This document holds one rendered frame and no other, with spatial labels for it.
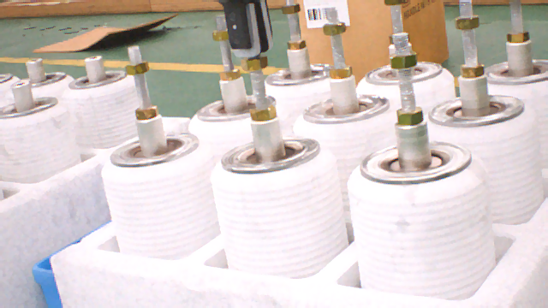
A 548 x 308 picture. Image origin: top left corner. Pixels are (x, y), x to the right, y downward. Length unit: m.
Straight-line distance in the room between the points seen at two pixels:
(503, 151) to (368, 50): 1.16
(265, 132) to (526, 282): 0.21
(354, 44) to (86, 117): 0.87
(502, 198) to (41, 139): 0.53
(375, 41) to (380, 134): 1.08
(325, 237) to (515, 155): 0.16
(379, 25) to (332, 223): 1.16
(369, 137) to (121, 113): 0.43
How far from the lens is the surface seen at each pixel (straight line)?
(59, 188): 0.93
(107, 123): 1.03
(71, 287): 0.72
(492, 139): 0.63
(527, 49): 0.77
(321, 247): 0.61
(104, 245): 0.74
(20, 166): 0.97
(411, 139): 0.55
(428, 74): 0.80
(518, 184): 0.65
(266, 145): 0.61
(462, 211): 0.54
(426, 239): 0.54
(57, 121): 0.97
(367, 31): 1.77
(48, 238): 0.93
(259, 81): 0.61
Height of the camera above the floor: 0.44
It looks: 18 degrees down
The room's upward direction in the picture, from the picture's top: 10 degrees counter-clockwise
